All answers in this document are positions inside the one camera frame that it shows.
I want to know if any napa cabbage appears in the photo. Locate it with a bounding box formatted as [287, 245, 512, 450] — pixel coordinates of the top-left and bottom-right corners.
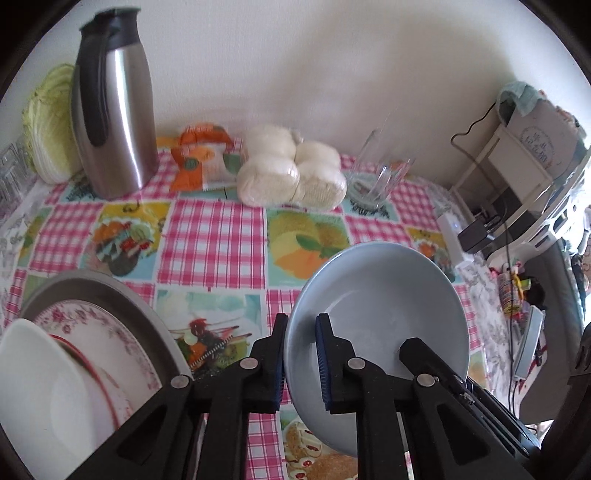
[22, 64, 86, 184]

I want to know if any round steel basin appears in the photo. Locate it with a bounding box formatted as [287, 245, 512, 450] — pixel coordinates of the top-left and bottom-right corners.
[18, 271, 192, 388]

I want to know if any white printed box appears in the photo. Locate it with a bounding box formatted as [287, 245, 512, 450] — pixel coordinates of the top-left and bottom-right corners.
[505, 99, 583, 181]

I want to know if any black wall cable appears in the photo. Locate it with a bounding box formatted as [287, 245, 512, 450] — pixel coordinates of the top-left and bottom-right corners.
[450, 99, 502, 185]

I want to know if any orange and white snack packet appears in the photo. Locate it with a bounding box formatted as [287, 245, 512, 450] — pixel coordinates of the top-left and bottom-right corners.
[170, 141, 245, 193]

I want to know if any bag of white steamed buns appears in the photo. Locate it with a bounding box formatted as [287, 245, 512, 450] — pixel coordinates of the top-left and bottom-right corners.
[236, 124, 348, 208]

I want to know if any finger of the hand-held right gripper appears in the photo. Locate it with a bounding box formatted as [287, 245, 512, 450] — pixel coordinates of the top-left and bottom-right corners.
[398, 338, 469, 398]

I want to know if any light blue bowl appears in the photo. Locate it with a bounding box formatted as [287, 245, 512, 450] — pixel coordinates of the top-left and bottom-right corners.
[286, 242, 471, 459]

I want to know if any white power strip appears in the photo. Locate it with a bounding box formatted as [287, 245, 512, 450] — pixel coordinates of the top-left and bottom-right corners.
[438, 213, 476, 268]

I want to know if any stainless steel thermos jug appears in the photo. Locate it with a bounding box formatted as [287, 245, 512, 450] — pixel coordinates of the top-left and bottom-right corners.
[71, 7, 158, 200]

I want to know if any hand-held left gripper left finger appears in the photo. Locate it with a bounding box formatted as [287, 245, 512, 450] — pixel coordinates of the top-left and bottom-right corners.
[69, 314, 289, 480]

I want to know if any clear glass mug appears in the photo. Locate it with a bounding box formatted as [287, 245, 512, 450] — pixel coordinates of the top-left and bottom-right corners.
[346, 129, 416, 208]

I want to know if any white shelf rack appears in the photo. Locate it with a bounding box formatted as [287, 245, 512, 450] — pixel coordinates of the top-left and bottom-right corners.
[450, 122, 583, 222]

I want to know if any white cutout chair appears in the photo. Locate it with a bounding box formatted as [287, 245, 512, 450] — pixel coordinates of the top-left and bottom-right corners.
[485, 152, 591, 264]

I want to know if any black phone cable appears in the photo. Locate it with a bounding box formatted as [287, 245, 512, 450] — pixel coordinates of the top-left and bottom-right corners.
[502, 226, 525, 407]

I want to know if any yellow candy packet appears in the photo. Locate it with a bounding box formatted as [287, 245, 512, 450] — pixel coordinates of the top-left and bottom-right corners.
[492, 261, 532, 317]

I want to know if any cluster of clear glass cups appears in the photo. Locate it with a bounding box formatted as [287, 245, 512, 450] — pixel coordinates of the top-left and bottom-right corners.
[0, 138, 38, 204]

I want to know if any smartphone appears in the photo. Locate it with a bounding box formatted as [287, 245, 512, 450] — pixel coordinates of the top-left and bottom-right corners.
[513, 307, 546, 379]

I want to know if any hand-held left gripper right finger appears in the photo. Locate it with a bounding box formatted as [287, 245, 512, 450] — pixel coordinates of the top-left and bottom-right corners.
[314, 313, 539, 480]

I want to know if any grey sofa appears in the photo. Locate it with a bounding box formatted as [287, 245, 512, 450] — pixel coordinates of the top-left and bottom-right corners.
[522, 240, 591, 416]

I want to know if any white plastic cup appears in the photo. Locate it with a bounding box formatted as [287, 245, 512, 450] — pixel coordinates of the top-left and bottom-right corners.
[0, 318, 122, 455]

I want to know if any round pink floral plate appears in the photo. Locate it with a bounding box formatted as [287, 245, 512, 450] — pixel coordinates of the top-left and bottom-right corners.
[34, 299, 162, 416]

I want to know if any black charger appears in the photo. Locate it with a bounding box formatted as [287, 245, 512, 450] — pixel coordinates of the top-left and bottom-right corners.
[458, 217, 504, 254]

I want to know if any green cloth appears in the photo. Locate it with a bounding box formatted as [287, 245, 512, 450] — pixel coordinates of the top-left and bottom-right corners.
[496, 80, 550, 118]

